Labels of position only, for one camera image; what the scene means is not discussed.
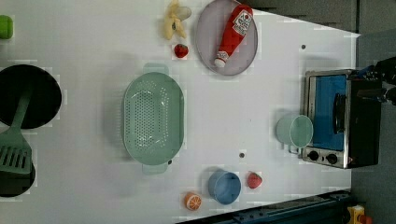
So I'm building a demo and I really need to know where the mint green oval strainer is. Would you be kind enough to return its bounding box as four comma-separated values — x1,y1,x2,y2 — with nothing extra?
122,63,184,175

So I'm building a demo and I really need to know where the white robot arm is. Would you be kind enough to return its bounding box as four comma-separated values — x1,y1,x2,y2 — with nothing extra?
357,57,396,105

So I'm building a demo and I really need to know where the dark red toy strawberry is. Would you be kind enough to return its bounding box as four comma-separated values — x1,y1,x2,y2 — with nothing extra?
174,44,189,58

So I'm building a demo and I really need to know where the blue plastic cup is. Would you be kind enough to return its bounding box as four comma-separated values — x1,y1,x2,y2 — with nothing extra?
208,169,242,205

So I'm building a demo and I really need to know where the grey round plate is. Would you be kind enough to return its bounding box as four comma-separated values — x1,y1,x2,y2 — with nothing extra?
195,0,258,76

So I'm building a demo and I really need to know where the light red toy strawberry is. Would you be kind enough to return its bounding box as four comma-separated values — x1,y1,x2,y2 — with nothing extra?
247,173,262,189

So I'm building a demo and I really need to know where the toy orange half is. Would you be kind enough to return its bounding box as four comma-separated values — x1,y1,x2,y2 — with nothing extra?
184,192,202,211

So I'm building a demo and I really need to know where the peeled toy banana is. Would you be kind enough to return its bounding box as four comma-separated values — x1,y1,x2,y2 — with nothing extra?
163,0,191,40

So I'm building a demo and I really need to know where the mint green mug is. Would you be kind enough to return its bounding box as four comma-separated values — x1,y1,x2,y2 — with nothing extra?
276,114,314,155

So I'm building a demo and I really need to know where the red ketchup bottle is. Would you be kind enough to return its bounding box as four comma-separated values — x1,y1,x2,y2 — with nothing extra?
214,4,253,68

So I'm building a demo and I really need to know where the black toaster oven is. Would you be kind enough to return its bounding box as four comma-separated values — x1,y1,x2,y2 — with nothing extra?
302,69,382,169

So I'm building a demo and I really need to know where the large black round pan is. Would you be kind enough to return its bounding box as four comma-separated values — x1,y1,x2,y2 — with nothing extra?
0,64,62,130

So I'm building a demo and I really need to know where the green slotted spatula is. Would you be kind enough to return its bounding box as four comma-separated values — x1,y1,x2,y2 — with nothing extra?
0,91,32,175

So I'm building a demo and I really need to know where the yellow and red button box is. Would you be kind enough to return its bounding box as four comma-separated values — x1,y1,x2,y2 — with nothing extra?
347,205,373,224

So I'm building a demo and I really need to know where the bright green object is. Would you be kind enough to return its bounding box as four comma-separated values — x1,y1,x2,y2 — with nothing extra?
0,15,14,39

